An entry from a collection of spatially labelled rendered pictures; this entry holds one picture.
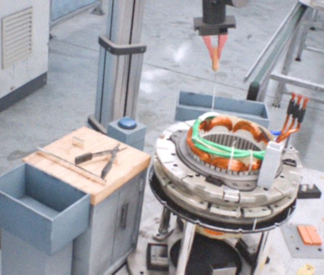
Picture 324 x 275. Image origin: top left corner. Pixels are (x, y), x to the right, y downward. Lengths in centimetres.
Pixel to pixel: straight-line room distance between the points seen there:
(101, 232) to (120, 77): 51
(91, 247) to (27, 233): 15
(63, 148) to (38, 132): 222
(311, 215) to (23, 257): 86
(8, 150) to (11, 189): 208
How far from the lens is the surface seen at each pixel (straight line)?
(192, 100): 150
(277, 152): 103
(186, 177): 106
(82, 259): 115
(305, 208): 163
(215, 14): 130
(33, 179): 112
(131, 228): 125
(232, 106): 151
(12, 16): 342
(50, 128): 342
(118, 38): 144
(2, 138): 331
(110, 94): 149
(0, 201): 104
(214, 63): 136
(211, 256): 137
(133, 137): 132
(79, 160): 108
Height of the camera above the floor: 167
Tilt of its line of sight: 29 degrees down
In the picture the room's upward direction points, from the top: 8 degrees clockwise
